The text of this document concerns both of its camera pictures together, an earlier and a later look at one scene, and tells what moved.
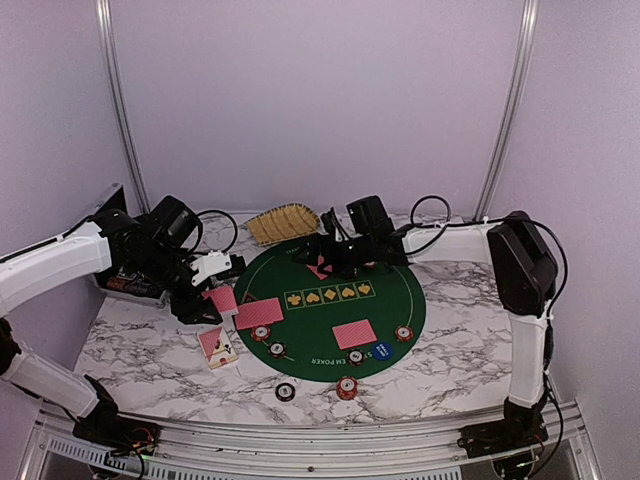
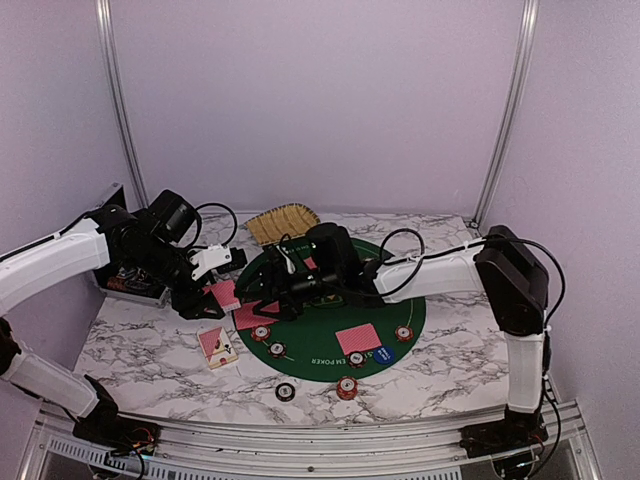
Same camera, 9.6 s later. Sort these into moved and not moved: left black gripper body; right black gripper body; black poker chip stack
Moved: right black gripper body
Not moved: left black gripper body; black poker chip stack
